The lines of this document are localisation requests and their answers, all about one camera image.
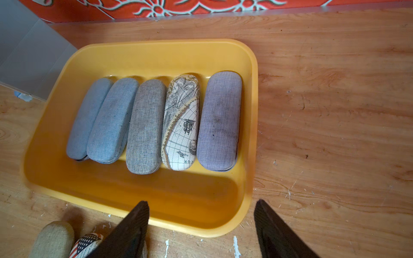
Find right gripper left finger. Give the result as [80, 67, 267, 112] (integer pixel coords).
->
[88, 201, 149, 258]

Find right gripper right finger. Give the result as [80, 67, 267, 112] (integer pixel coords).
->
[254, 200, 318, 258]

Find dark grey glasses case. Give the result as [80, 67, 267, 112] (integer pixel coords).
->
[141, 241, 148, 258]

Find newspaper print glasses case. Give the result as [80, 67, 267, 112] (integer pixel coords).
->
[69, 233, 104, 258]

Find yellow plastic storage tray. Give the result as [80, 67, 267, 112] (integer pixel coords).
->
[20, 39, 258, 237]

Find light blue glasses case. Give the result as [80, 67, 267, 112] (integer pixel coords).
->
[66, 78, 113, 161]
[87, 77, 139, 164]

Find grey fabric glasses case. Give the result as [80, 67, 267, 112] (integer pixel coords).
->
[126, 79, 166, 175]

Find map print glasses case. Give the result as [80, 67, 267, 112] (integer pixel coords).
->
[161, 74, 200, 171]

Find lilac fabric glasses case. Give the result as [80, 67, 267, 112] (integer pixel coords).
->
[197, 71, 243, 172]

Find grey mini drawer box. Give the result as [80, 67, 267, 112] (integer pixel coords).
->
[1, 1, 77, 101]

